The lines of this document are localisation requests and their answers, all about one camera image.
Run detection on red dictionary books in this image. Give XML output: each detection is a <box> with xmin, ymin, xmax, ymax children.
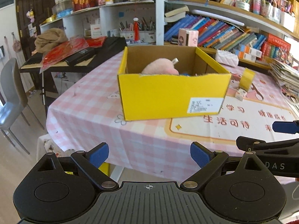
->
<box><xmin>261</xmin><ymin>32</ymin><xmax>291</xmax><ymax>60</ymax></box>

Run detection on brown cloth bundle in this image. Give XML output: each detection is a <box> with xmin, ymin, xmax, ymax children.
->
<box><xmin>34</xmin><ymin>28</ymin><xmax>68</xmax><ymax>54</ymax></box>

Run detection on pink cylindrical cup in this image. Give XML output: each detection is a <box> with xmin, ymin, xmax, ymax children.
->
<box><xmin>178</xmin><ymin>28</ymin><xmax>199</xmax><ymax>47</ymax></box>

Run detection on black electric piano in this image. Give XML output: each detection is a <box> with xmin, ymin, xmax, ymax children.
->
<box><xmin>19</xmin><ymin>36</ymin><xmax>127</xmax><ymax>73</ymax></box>

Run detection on pink checkered tablecloth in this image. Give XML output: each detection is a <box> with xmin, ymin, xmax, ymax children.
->
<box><xmin>46</xmin><ymin>53</ymin><xmax>298</xmax><ymax>181</ymax></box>

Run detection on yellow tape roll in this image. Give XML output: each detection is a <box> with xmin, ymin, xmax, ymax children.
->
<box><xmin>239</xmin><ymin>68</ymin><xmax>255</xmax><ymax>91</ymax></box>

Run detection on orange white box lower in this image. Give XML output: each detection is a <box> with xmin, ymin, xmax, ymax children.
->
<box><xmin>233</xmin><ymin>49</ymin><xmax>256</xmax><ymax>62</ymax></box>

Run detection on large pink plush pig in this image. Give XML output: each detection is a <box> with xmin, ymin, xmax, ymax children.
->
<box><xmin>141</xmin><ymin>58</ymin><xmax>179</xmax><ymax>75</ymax></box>

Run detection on row of colourful books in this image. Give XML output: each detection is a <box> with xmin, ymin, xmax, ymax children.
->
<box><xmin>164</xmin><ymin>14</ymin><xmax>266</xmax><ymax>51</ymax></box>

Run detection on yellow cardboard box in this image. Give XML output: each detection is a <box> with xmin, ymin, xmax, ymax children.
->
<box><xmin>118</xmin><ymin>46</ymin><xmax>231</xmax><ymax>121</ymax></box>

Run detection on white bookshelf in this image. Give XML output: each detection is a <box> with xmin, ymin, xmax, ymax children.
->
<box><xmin>39</xmin><ymin>0</ymin><xmax>299</xmax><ymax>75</ymax></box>

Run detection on white quilted pouch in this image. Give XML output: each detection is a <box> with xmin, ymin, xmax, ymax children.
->
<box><xmin>215</xmin><ymin>50</ymin><xmax>239</xmax><ymax>67</ymax></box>

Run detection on orange white box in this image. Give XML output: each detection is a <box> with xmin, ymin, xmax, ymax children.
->
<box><xmin>233</xmin><ymin>49</ymin><xmax>256</xmax><ymax>62</ymax></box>
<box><xmin>239</xmin><ymin>44</ymin><xmax>263</xmax><ymax>58</ymax></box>

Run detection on stack of papers and notebooks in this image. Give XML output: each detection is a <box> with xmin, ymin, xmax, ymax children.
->
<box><xmin>269</xmin><ymin>60</ymin><xmax>298</xmax><ymax>105</ymax></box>

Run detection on small white card box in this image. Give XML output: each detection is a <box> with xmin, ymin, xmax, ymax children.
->
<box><xmin>235</xmin><ymin>88</ymin><xmax>247</xmax><ymax>101</ymax></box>

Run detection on orange white box upper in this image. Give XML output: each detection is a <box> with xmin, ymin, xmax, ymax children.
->
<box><xmin>239</xmin><ymin>44</ymin><xmax>263</xmax><ymax>58</ymax></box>

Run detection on red paper sheets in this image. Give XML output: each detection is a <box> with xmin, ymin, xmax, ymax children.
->
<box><xmin>40</xmin><ymin>36</ymin><xmax>107</xmax><ymax>73</ymax></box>

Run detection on grey chair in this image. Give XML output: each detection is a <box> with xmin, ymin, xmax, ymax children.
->
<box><xmin>1</xmin><ymin>58</ymin><xmax>33</xmax><ymax>154</ymax></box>

